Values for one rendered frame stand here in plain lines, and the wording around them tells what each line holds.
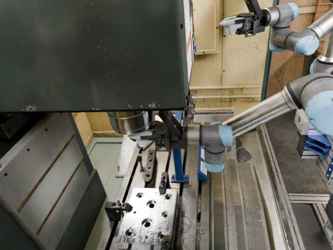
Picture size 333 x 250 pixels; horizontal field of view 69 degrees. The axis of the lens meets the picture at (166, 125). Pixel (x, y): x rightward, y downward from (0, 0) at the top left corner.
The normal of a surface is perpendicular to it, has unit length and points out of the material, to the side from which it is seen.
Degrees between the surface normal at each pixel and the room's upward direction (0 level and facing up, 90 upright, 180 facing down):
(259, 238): 8
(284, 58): 90
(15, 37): 90
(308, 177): 0
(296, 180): 0
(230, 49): 89
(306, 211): 0
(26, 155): 91
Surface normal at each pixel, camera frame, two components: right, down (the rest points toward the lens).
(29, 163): 0.98, -0.01
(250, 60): -0.15, 0.57
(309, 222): -0.11, -0.81
